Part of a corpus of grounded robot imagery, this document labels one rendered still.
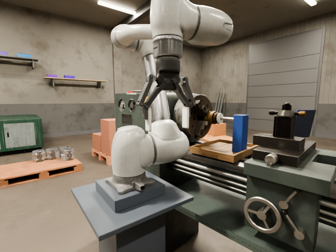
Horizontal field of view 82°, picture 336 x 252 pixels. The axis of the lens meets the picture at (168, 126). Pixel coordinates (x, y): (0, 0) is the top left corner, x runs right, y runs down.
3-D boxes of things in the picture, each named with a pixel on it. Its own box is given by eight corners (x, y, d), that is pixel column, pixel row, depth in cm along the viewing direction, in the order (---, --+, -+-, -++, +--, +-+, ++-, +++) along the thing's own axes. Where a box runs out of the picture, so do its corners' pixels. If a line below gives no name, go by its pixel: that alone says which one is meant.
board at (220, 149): (189, 152, 123) (189, 146, 123) (218, 143, 148) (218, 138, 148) (233, 163, 102) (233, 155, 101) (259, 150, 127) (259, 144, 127)
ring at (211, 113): (203, 110, 128) (215, 111, 122) (211, 110, 135) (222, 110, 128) (203, 124, 130) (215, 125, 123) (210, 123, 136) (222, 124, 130)
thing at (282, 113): (274, 116, 91) (274, 110, 91) (279, 115, 97) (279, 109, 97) (293, 117, 86) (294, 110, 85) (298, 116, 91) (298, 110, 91)
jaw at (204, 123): (198, 121, 139) (194, 137, 138) (194, 119, 136) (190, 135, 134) (211, 123, 132) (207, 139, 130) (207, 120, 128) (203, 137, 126)
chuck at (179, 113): (174, 137, 132) (178, 91, 130) (201, 137, 154) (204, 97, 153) (184, 139, 125) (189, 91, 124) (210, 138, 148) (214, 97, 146)
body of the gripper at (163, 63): (173, 63, 64) (173, 91, 65) (149, 60, 59) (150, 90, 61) (186, 58, 57) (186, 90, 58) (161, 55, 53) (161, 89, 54)
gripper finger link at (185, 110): (182, 106, 65) (183, 106, 65) (181, 127, 66) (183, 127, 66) (187, 107, 62) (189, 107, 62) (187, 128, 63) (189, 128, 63)
